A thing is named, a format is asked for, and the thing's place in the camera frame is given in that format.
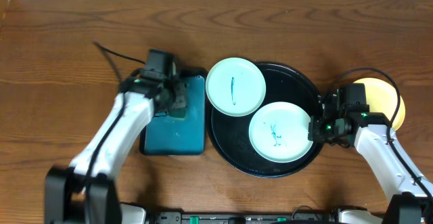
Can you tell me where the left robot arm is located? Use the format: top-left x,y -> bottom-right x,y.
44,76 -> 186,223

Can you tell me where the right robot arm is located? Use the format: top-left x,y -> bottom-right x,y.
308,112 -> 432,223

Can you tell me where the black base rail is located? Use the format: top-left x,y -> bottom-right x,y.
144,211 -> 338,224

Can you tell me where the green yellow sponge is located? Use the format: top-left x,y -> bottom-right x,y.
168,107 -> 187,120

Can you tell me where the black rectangular tray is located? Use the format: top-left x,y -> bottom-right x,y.
139,67 -> 208,157

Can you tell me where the left black cable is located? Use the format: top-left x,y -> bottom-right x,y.
83,40 -> 147,224

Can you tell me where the yellow plate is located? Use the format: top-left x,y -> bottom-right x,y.
353,78 -> 405,131

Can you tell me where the right black cable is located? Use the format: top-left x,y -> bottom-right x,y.
326,67 -> 433,201

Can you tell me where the black cable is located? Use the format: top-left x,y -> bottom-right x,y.
83,40 -> 147,224
326,67 -> 433,201

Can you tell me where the round black tray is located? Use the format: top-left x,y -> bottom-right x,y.
206,62 -> 323,178

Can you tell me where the light green plate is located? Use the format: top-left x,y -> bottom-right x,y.
248,102 -> 313,163

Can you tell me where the teal tray liner mat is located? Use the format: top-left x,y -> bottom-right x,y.
144,75 -> 206,155

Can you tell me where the light blue plate left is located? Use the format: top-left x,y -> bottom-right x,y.
206,58 -> 266,116

